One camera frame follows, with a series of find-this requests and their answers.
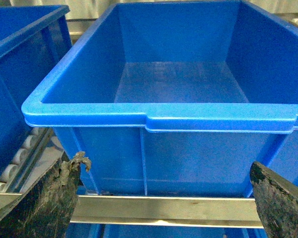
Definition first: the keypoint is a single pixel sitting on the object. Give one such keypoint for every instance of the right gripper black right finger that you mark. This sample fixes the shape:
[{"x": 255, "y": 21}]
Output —
[{"x": 276, "y": 202}]

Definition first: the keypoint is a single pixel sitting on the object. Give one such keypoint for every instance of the metal rack front rail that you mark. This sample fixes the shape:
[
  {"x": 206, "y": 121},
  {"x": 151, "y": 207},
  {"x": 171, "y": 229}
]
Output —
[{"x": 167, "y": 211}]

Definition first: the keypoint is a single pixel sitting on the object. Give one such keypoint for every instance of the blue plastic bin left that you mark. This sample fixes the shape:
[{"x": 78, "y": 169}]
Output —
[{"x": 33, "y": 39}]

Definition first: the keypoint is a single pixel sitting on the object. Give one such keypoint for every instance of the white roller conveyor track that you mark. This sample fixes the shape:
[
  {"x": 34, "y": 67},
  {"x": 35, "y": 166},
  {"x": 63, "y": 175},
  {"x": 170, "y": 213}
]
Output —
[{"x": 18, "y": 171}]

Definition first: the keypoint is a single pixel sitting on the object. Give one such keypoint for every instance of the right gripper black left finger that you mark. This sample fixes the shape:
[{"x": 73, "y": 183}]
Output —
[{"x": 46, "y": 208}]

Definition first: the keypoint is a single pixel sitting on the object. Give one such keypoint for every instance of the blue plastic bin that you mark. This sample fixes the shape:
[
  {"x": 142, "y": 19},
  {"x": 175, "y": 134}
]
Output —
[
  {"x": 33, "y": 39},
  {"x": 176, "y": 98}
]

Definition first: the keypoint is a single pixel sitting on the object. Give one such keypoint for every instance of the blue plastic bin centre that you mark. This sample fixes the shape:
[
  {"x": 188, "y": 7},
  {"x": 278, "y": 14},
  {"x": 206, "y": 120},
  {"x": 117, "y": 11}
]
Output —
[{"x": 176, "y": 98}]

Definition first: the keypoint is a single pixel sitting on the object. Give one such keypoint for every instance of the blue bin lower shelf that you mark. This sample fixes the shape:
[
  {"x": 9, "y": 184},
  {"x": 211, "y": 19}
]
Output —
[{"x": 77, "y": 230}]

